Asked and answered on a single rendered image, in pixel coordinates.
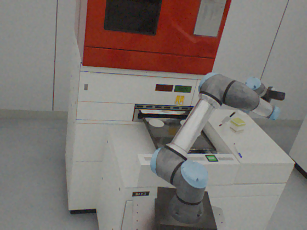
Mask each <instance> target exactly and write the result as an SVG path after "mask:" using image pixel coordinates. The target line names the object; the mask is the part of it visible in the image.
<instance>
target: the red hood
mask: <svg viewBox="0 0 307 230"><path fill-rule="evenodd" d="M231 1H232V0H76V11H75V25H74V31H75V35H76V39H77V43H78V50H79V54H80V57H81V61H82V65H83V66H93V67H106V68H119V69H125V70H145V71H157V72H170V73H183V74H202V75H206V74H208V73H211V72H212V69H213V66H214V62H215V59H216V56H217V51H218V48H219V44H220V41H221V37H222V33H223V30H224V26H225V23H226V20H227V17H228V12H229V8H230V5H231Z"/></svg>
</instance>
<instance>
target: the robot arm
mask: <svg viewBox="0 0 307 230"><path fill-rule="evenodd" d="M198 92H199V94H198V98H199V100H198V101H197V104H196V105H195V106H194V108H193V109H192V111H191V113H190V114H189V116H188V117H187V118H186V120H185V122H184V124H183V125H182V126H181V128H180V130H179V131H178V132H177V134H176V135H175V138H174V139H173V140H172V141H171V143H168V144H166V145H165V146H164V147H159V148H158V149H157V150H155V151H154V154H153V156H152V157H151V160H150V168H151V170H152V172H154V173H155V174H156V175H157V176H158V177H161V178H163V179H164V180H165V181H167V182H169V183H170V184H171V185H173V186H175V187H176V188H177V190H176V194H175V195H174V197H173V198H172V200H171V201H170V203H169V207H168V210H169V213H170V214H171V215H172V218H174V219H176V220H177V221H179V222H181V223H192V224H194V223H197V222H198V221H199V220H200V219H201V218H202V216H203V203H202V201H203V195H204V192H205V189H206V186H207V182H208V172H207V169H206V168H205V167H204V166H203V165H202V164H200V163H198V162H196V161H193V160H188V157H187V153H188V151H189V149H190V148H191V147H192V145H193V143H194V142H195V140H196V139H197V137H198V135H199V134H200V132H201V131H202V129H203V127H204V126H205V125H206V122H207V121H208V120H209V118H210V117H211V115H212V113H213V112H214V111H215V109H217V108H220V107H221V105H222V104H225V105H228V106H230V107H233V108H237V109H238V110H239V111H241V112H243V113H249V112H250V111H251V112H254V113H256V114H258V115H260V116H262V117H265V118H267V119H270V120H272V121H275V120H276V119H277V118H278V116H279V114H280V112H281V110H280V108H278V107H276V106H274V105H272V103H271V102H270V101H271V99H275V100H280V101H283V100H284V99H285V93H283V92H280V91H275V88H274V87H272V86H271V87H268V88H266V86H265V85H264V84H263V83H262V82H261V81H260V80H259V79H258V78H257V77H249V78H248V79H247V80H246V81H245V85H244V84H243V83H241V82H238V81H236V80H234V79H231V78H228V77H225V76H223V75H222V74H220V73H214V72H211V73H208V74H206V75H205V76H204V77H203V78H202V80H201V81H200V83H199V86H198Z"/></svg>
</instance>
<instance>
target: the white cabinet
mask: <svg viewBox="0 0 307 230"><path fill-rule="evenodd" d="M285 185H286V184H285V183H284V182H281V183H249V184H241V183H233V185H220V186H206V189H205V191H206V192H208V196H209V200H210V202H211V205H212V206H216V207H219V208H222V211H223V214H224V217H225V221H226V224H227V226H228V230H265V229H266V226H267V224H268V223H269V220H270V218H271V215H272V213H273V212H274V209H275V206H276V204H277V202H278V200H279V198H280V195H281V193H282V191H283V189H284V187H285ZM157 188H158V187H140V188H125V187H124V184H123V179H122V176H121V173H120V169H119V164H118V161H117V158H116V155H115V149H114V147H113V143H112V140H111V135H110V132H109V129H108V126H107V131H106V141H105V148H104V156H103V163H102V167H101V178H100V185H99V192H98V200H97V204H96V214H97V217H98V224H99V229H100V230H132V207H133V197H134V196H150V195H152V196H156V195H157Z"/></svg>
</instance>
